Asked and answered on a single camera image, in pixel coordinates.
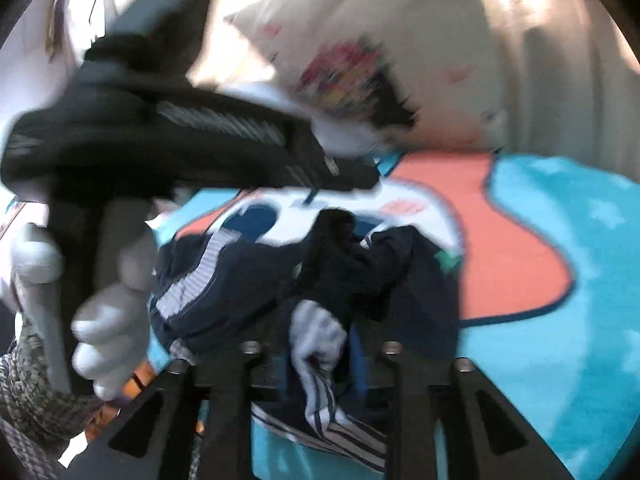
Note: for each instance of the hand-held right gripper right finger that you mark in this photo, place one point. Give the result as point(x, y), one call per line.
point(359, 367)

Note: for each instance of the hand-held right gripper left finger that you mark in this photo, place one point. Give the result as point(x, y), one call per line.
point(281, 371)

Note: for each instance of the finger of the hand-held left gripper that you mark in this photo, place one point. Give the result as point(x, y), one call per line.
point(352, 174)

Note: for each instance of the navy striped pants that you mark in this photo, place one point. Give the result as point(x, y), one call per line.
point(310, 300)

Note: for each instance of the person's left forearm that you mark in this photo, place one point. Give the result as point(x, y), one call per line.
point(35, 395)

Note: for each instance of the person's left hand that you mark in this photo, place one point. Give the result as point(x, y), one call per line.
point(110, 310)

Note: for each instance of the white printed pillow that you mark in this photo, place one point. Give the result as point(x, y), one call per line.
point(400, 55)

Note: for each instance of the printed cartoon blanket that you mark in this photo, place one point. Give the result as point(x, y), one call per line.
point(525, 280)

